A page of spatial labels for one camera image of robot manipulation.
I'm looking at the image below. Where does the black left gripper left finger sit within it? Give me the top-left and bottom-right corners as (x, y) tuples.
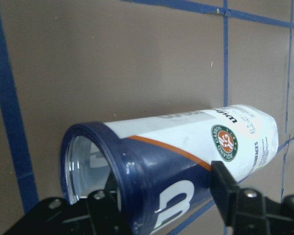
(86, 189), (132, 235)

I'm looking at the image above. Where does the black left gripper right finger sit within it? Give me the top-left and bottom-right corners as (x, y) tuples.
(210, 161), (239, 227)

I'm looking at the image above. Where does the tennis ball can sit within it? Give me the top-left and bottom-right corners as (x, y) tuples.
(60, 105), (279, 235)

